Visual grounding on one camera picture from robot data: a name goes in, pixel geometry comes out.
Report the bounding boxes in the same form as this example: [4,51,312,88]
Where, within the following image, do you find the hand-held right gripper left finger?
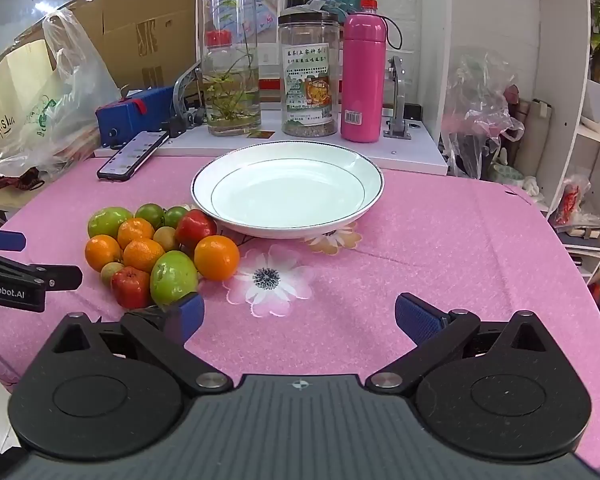
[47,291,233,395]

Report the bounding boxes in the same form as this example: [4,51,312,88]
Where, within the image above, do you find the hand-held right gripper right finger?
[365,292,553,395]

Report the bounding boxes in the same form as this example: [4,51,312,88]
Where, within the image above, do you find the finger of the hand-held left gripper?
[0,227,27,253]
[0,251,84,292]

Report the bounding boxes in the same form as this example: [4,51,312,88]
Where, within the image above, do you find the large green apple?
[150,250,200,307]

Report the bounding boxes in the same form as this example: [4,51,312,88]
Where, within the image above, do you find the orange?
[122,238,166,273]
[84,234,124,272]
[193,235,241,282]
[117,217,156,250]

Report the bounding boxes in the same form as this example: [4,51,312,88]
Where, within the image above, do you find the small yellow-green fruit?
[100,262,126,288]
[153,226,180,252]

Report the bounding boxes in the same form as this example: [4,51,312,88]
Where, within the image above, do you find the red apple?
[175,209,218,251]
[111,266,152,310]

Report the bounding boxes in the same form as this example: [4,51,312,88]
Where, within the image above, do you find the small green apple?
[87,206,133,239]

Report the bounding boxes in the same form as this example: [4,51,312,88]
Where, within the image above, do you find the white ceramic plate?
[191,141,385,239]

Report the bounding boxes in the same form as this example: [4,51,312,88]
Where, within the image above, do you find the dark red cloth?
[0,167,46,195]

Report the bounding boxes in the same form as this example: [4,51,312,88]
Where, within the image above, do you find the pink floral tablecloth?
[0,155,600,471]

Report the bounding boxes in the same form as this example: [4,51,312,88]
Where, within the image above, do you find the black smartphone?
[96,130,170,181]

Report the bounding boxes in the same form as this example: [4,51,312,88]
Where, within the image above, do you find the yellow paper bag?
[0,39,56,153]

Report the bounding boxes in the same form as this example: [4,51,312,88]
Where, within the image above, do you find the white base board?
[94,119,449,177]

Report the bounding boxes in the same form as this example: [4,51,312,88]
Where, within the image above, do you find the blue box device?
[95,86,176,149]

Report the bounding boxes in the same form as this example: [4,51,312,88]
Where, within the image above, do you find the clear printed plastic bag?
[0,8,121,176]

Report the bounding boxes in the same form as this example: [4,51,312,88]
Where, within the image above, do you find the red printed plastic bag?
[552,175,593,226]

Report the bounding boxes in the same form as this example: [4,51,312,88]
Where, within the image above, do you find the glass vase with plant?
[196,0,263,137]

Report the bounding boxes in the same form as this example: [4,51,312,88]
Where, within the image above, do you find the crumpled clear plastic bag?
[440,45,526,181]

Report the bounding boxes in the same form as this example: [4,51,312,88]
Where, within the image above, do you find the pink thermos bottle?
[340,11,403,143]

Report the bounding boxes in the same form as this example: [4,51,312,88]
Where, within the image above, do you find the labelled clear plastic jar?
[277,10,342,138]

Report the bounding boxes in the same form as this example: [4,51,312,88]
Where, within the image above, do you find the brown cardboard box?
[10,0,203,96]

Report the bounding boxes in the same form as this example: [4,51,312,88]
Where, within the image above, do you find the white shelf unit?
[532,0,600,321]

